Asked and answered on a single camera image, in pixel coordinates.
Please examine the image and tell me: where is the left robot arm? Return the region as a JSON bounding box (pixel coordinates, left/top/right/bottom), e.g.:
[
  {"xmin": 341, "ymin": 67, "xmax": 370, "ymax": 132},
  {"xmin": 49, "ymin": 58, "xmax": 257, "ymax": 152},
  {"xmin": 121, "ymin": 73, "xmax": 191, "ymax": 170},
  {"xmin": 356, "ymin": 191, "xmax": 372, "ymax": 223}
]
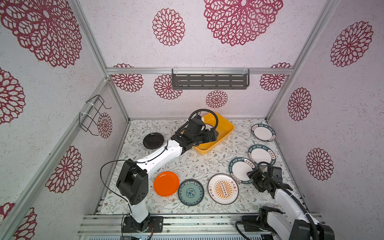
[{"xmin": 116, "ymin": 111, "xmax": 219, "ymax": 225}]

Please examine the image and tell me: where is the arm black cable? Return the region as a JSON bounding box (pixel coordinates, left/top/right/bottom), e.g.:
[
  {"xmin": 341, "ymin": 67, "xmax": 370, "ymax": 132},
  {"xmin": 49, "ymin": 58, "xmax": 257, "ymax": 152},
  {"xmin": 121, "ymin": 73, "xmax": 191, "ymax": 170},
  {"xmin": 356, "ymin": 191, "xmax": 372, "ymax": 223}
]
[
  {"xmin": 99, "ymin": 108, "xmax": 220, "ymax": 240},
  {"xmin": 234, "ymin": 161, "xmax": 320, "ymax": 240}
]

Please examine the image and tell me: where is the sunburst plate lower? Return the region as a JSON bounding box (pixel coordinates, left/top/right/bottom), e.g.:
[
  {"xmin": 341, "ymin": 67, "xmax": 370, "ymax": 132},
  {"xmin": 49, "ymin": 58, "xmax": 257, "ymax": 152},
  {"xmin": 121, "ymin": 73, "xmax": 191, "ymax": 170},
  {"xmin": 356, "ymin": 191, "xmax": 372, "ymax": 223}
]
[{"xmin": 208, "ymin": 174, "xmax": 239, "ymax": 205}]

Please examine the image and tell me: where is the aluminium front rail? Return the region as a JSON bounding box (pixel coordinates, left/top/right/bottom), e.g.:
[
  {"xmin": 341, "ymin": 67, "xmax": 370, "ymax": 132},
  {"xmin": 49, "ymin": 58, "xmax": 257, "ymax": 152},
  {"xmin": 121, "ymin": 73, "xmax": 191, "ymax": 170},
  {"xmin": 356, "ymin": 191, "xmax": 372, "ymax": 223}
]
[{"xmin": 76, "ymin": 212, "xmax": 330, "ymax": 240}]

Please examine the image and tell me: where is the orange plate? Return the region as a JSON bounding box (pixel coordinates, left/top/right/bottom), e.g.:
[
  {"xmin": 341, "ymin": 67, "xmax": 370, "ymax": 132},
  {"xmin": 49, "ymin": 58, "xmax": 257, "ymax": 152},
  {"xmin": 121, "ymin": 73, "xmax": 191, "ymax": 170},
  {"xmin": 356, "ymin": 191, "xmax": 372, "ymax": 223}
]
[{"xmin": 154, "ymin": 171, "xmax": 180, "ymax": 197}]

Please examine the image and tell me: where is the green rim plate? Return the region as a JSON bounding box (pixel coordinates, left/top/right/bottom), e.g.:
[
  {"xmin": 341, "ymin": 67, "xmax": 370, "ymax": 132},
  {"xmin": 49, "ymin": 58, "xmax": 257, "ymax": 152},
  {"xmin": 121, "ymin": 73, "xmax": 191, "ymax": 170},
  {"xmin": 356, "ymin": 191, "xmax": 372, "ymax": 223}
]
[
  {"xmin": 248, "ymin": 145, "xmax": 276, "ymax": 166},
  {"xmin": 229, "ymin": 157, "xmax": 256, "ymax": 184},
  {"xmin": 251, "ymin": 123, "xmax": 276, "ymax": 142}
]

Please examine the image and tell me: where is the teal patterned plate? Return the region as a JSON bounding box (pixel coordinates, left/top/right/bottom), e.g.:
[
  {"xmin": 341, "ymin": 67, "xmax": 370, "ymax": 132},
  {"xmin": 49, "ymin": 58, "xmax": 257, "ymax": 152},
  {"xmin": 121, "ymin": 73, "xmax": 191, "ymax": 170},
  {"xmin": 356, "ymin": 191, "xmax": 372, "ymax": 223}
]
[{"xmin": 178, "ymin": 179, "xmax": 205, "ymax": 207}]

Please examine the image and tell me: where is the grey wall shelf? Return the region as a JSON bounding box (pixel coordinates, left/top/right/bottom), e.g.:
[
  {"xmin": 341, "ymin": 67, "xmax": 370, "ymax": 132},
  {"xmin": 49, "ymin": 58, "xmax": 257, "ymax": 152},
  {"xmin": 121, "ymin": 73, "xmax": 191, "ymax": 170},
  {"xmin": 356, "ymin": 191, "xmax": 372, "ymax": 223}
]
[{"xmin": 171, "ymin": 69, "xmax": 250, "ymax": 90}]

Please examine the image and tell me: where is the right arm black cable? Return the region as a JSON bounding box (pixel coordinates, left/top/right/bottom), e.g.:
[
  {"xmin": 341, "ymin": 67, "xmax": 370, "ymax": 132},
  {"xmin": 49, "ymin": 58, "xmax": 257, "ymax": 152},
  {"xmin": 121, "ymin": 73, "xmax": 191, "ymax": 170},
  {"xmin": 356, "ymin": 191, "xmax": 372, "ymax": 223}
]
[{"xmin": 234, "ymin": 161, "xmax": 320, "ymax": 240}]

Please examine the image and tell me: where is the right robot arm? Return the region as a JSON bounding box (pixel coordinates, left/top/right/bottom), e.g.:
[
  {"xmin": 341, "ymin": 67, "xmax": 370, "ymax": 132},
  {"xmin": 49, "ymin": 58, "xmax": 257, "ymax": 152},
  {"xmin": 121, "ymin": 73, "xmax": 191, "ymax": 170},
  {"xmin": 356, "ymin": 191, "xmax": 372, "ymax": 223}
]
[{"xmin": 243, "ymin": 162, "xmax": 335, "ymax": 240}]

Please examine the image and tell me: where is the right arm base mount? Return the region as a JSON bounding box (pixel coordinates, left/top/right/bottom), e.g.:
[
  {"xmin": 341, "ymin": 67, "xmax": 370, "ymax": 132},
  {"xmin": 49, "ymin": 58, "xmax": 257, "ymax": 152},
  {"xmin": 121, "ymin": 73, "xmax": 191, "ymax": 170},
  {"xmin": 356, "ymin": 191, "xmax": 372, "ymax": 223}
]
[{"xmin": 242, "ymin": 215, "xmax": 266, "ymax": 232}]

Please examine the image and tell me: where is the black wire rack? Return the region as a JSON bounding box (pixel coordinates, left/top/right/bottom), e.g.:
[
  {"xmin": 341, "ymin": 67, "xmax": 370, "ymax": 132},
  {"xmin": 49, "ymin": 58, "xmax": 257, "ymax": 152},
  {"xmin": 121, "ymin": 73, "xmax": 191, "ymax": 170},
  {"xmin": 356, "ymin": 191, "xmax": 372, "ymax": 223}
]
[{"xmin": 78, "ymin": 95, "xmax": 112, "ymax": 137}]

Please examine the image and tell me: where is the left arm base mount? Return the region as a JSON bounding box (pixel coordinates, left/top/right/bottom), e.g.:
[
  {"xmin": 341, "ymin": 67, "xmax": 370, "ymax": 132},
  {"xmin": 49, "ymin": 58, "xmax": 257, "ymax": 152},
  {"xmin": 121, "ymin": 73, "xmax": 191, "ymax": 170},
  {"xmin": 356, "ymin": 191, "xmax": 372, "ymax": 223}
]
[{"xmin": 122, "ymin": 215, "xmax": 164, "ymax": 234}]

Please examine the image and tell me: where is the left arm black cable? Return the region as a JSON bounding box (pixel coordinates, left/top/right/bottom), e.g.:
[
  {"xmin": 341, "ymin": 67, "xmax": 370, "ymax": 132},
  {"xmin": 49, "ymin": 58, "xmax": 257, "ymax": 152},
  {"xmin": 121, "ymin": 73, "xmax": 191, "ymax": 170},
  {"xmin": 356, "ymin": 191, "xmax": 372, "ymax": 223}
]
[{"xmin": 99, "ymin": 108, "xmax": 220, "ymax": 240}]

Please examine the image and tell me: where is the yellow plastic bin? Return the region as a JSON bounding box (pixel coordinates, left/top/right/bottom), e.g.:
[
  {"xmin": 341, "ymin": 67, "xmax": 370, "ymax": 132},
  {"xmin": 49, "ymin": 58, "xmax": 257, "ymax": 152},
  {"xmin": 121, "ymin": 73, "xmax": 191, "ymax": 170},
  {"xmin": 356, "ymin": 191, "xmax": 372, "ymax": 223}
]
[{"xmin": 193, "ymin": 113, "xmax": 235, "ymax": 155}]

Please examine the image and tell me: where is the small black plate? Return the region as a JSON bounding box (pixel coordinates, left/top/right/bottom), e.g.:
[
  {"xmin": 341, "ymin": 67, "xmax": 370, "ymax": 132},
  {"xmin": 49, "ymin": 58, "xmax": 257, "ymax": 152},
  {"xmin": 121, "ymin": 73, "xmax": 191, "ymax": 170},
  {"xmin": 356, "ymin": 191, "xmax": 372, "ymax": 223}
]
[{"xmin": 143, "ymin": 133, "xmax": 164, "ymax": 150}]

